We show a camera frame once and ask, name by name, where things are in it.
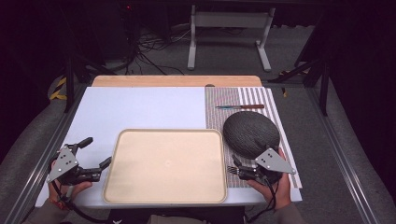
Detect aluminium frame rail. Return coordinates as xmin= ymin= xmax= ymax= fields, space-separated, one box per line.
xmin=3 ymin=83 xmax=88 ymax=224
xmin=306 ymin=87 xmax=381 ymax=224

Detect yellow and black tape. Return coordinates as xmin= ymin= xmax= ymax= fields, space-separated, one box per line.
xmin=49 ymin=77 xmax=68 ymax=101

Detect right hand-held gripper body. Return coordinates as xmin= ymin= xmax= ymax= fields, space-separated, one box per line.
xmin=238 ymin=147 xmax=297 ymax=188

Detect person's left hand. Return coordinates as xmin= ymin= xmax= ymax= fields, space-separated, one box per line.
xmin=48 ymin=160 xmax=93 ymax=210

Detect black stand legs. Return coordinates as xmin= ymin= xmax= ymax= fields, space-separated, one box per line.
xmin=269 ymin=59 xmax=331 ymax=117
xmin=64 ymin=52 xmax=116 ymax=114

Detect person's right hand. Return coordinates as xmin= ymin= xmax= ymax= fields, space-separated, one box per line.
xmin=247 ymin=148 xmax=292 ymax=210

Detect beige tray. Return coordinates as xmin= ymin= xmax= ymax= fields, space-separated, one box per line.
xmin=102 ymin=128 xmax=228 ymax=204

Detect dark textured round plate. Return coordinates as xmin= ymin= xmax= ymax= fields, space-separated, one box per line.
xmin=222 ymin=110 xmax=281 ymax=161

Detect person's dark clothing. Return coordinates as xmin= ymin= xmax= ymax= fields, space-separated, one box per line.
xmin=106 ymin=206 xmax=247 ymax=224

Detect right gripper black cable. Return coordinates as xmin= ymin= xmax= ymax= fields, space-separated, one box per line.
xmin=244 ymin=178 xmax=278 ymax=223

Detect striped place mat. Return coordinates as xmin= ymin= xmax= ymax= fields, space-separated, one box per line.
xmin=205 ymin=86 xmax=303 ymax=189

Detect white board sheet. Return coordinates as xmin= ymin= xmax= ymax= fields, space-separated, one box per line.
xmin=35 ymin=86 xmax=303 ymax=209

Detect wooden-handled knife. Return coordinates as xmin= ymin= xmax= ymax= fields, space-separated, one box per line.
xmin=215 ymin=104 xmax=265 ymax=110

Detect dark box with red light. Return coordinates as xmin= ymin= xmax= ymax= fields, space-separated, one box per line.
xmin=118 ymin=3 xmax=138 ymax=60

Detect tangle of floor cables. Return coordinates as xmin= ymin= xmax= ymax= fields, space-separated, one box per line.
xmin=124 ymin=27 xmax=188 ymax=76

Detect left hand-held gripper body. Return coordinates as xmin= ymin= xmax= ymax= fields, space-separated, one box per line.
xmin=46 ymin=143 xmax=103 ymax=187

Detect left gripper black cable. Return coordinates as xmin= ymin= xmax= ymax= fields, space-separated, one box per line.
xmin=50 ymin=180 xmax=110 ymax=224

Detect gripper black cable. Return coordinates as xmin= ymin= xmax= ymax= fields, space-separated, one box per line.
xmin=50 ymin=180 xmax=110 ymax=224
xmin=244 ymin=178 xmax=278 ymax=223

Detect grey metal stand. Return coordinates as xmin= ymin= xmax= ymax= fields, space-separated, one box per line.
xmin=186 ymin=4 xmax=276 ymax=73

